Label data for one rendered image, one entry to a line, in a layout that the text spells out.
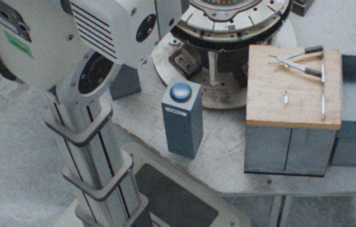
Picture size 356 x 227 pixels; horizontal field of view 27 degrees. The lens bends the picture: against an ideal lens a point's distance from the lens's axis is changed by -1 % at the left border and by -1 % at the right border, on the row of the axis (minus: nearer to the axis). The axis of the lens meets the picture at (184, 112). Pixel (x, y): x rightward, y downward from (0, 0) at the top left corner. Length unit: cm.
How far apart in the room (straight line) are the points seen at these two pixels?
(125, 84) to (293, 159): 47
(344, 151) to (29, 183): 134
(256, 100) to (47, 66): 62
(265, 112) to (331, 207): 112
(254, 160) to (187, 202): 63
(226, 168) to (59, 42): 89
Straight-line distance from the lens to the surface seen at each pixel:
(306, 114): 157
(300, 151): 170
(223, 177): 181
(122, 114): 190
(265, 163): 176
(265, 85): 160
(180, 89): 162
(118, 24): 78
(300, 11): 204
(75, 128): 142
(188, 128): 168
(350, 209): 265
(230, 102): 188
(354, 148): 175
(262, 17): 166
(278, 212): 199
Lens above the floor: 244
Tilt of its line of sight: 62 degrees down
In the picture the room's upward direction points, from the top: 5 degrees counter-clockwise
